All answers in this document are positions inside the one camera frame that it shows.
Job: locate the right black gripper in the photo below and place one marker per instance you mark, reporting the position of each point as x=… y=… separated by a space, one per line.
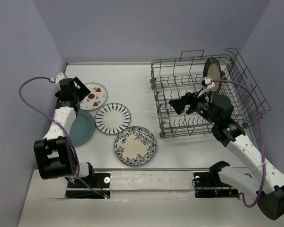
x=179 y=104

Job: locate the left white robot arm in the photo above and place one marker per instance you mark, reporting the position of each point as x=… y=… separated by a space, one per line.
x=55 y=152

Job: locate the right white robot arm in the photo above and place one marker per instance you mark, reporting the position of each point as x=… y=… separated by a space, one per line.
x=266 y=185

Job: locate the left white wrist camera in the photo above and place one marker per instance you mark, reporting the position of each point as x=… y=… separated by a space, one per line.
x=56 y=80

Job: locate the blue floral pattern plate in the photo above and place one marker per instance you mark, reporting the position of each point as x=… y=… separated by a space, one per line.
x=135 y=146

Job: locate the white blue striped plate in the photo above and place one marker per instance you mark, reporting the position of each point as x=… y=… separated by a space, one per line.
x=112 y=118

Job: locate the white strawberry pattern plate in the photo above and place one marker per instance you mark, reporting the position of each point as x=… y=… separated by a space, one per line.
x=96 y=98

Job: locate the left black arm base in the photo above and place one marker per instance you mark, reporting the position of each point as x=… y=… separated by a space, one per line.
x=99 y=188

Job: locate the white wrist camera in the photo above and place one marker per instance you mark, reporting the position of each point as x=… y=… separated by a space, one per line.
x=56 y=80
x=207 y=84

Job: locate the dark striped rim plate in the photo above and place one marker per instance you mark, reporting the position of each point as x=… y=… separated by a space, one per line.
x=213 y=70

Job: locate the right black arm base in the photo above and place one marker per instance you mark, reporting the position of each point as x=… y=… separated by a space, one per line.
x=207 y=186

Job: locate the plain teal plate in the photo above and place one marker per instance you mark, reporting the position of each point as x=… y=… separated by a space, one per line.
x=82 y=128

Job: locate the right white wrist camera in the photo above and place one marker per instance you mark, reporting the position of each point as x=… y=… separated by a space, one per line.
x=207 y=84

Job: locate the grey wire dish rack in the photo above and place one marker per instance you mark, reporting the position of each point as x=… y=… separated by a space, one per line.
x=195 y=91

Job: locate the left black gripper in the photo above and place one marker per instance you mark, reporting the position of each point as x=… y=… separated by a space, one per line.
x=84 y=91

